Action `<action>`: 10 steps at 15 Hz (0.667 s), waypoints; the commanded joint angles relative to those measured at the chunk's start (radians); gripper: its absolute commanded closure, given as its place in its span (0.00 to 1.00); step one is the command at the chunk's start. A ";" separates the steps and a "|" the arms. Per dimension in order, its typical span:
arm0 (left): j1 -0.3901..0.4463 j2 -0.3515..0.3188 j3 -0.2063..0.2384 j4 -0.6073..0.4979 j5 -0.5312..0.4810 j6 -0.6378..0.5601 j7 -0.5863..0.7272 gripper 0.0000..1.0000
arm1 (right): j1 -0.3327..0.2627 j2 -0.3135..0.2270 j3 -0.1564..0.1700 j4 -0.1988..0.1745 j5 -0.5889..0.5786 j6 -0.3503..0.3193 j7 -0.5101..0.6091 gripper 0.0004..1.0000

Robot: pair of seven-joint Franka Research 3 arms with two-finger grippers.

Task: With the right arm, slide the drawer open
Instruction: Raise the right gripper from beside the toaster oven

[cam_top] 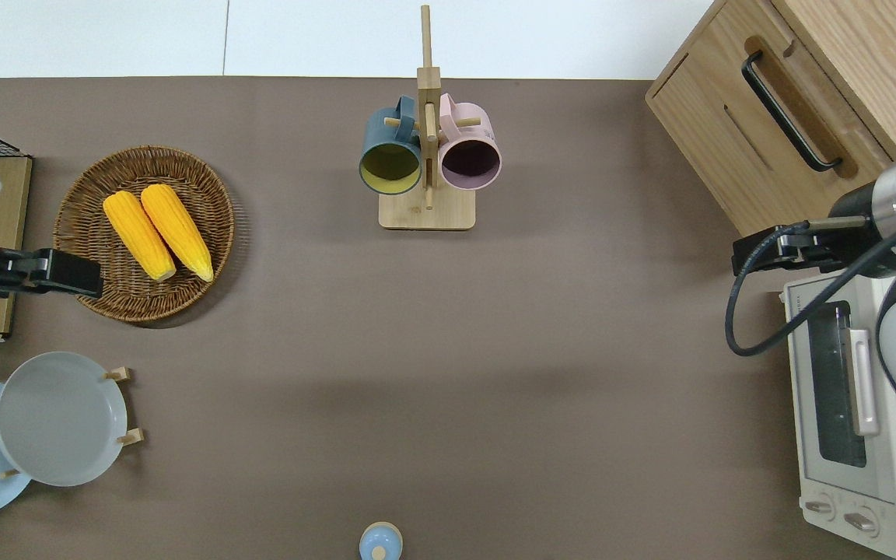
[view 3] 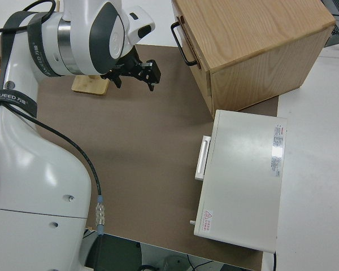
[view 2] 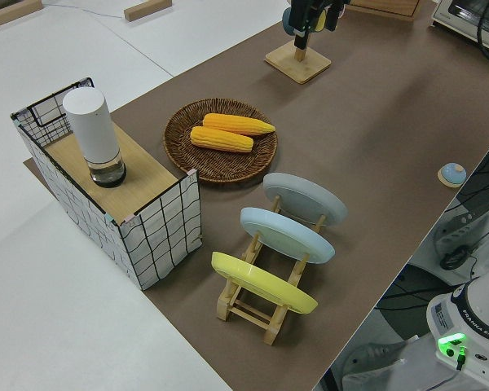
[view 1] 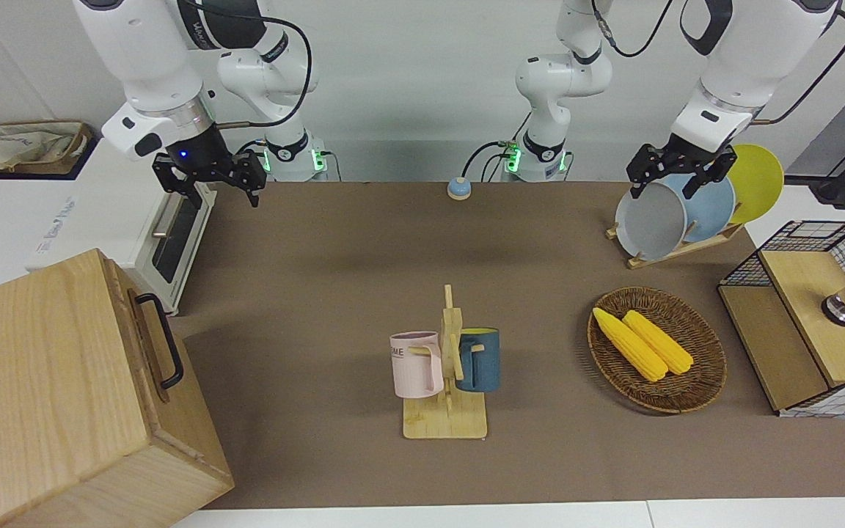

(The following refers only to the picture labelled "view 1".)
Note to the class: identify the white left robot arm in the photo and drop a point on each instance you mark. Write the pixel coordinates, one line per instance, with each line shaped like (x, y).
(745, 59)

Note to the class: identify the light blue plate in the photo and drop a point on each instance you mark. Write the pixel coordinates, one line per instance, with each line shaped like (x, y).
(712, 209)

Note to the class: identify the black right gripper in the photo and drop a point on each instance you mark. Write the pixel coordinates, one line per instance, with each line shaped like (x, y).
(210, 172)

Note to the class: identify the dark blue mug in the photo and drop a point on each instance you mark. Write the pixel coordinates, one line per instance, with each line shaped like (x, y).
(485, 363)

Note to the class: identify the wooden mug rack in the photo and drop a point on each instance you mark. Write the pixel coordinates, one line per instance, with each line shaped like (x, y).
(444, 422)

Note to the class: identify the wooden drawer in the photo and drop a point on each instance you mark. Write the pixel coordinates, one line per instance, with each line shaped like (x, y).
(162, 414)

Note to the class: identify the wooden plate rack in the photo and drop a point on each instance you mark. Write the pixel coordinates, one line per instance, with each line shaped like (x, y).
(686, 249)

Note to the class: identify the pink mug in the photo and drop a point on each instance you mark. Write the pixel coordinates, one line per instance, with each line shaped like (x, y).
(415, 367)

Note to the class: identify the brown table mat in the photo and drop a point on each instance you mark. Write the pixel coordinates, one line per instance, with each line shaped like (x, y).
(320, 257)

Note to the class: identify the beige cloth bag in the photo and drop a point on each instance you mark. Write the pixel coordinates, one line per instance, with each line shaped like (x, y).
(19, 147)

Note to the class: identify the white toaster oven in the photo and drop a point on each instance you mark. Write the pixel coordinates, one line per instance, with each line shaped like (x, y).
(100, 213)

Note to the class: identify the light wooden cabinet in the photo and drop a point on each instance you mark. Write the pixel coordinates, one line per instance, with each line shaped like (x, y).
(41, 367)

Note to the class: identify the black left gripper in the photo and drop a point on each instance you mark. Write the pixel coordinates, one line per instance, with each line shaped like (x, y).
(686, 165)

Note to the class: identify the yellow plate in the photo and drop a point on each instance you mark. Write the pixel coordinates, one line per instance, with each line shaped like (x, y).
(756, 183)

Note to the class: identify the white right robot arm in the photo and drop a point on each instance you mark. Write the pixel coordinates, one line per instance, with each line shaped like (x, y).
(144, 59)

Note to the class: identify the brown wicker basket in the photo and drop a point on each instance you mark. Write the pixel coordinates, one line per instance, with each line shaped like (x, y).
(686, 389)

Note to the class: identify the blue call bell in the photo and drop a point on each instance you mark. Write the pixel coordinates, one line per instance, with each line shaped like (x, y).
(459, 188)

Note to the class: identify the grey plate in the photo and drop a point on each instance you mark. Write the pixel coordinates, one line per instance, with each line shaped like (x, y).
(650, 224)

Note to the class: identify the yellow corn cob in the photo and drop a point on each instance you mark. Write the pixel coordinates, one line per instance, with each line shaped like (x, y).
(628, 345)
(661, 343)

